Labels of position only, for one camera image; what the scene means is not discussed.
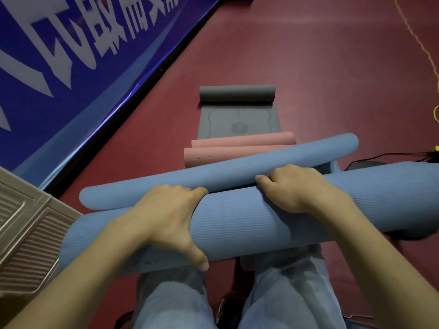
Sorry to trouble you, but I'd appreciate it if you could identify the person's left forearm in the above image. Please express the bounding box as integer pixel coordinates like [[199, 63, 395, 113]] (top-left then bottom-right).
[[0, 210, 145, 329]]

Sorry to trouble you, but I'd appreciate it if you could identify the pink rolled yoga mat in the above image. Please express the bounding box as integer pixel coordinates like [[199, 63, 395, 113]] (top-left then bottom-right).
[[191, 132, 296, 148], [184, 145, 296, 168]]

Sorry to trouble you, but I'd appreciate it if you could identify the person's right forearm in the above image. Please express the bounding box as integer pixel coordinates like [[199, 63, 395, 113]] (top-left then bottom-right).
[[309, 193, 439, 329]]

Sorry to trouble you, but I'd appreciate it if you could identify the thin blue rolled yoga mat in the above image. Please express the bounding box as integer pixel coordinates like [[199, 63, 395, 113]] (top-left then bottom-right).
[[79, 133, 359, 212]]

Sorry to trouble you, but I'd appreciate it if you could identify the grey half-rolled yoga mat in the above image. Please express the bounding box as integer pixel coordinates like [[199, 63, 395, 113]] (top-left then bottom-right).
[[196, 85, 282, 140]]

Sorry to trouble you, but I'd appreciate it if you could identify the blue banner with white print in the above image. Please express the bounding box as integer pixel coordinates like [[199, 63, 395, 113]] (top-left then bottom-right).
[[0, 0, 223, 190]]

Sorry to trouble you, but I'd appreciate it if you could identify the yellow rope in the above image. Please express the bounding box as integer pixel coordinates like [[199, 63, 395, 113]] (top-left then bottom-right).
[[394, 0, 439, 124]]

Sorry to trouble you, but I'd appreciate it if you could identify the person's left leg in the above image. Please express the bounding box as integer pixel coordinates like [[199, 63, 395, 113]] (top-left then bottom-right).
[[131, 265, 217, 329]]

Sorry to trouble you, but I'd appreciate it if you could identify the person's right leg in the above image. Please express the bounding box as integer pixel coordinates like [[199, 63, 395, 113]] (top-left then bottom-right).
[[238, 244, 348, 329]]

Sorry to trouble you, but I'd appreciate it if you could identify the person's right hand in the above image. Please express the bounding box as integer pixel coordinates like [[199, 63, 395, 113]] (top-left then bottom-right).
[[255, 164, 347, 214]]

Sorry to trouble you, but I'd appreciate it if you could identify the thick blue yoga mat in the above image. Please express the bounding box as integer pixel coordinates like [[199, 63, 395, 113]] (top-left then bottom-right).
[[58, 162, 439, 275]]

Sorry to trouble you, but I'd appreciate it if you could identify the person's left hand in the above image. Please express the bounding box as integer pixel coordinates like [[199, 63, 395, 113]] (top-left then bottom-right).
[[118, 184, 210, 272]]

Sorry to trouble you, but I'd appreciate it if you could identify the dark shoe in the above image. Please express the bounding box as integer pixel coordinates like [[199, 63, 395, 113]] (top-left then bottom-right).
[[215, 290, 249, 329]]

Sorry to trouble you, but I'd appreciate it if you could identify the black cable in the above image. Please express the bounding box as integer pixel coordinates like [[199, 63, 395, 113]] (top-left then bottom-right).
[[344, 151, 439, 171]]

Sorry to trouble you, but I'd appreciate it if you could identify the person's leg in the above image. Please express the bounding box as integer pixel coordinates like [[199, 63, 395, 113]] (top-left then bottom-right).
[[238, 244, 348, 329], [131, 265, 217, 329]]

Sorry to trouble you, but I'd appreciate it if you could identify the beige ribbed plastic crate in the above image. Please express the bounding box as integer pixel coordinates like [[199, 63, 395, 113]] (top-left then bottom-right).
[[0, 167, 83, 298]]

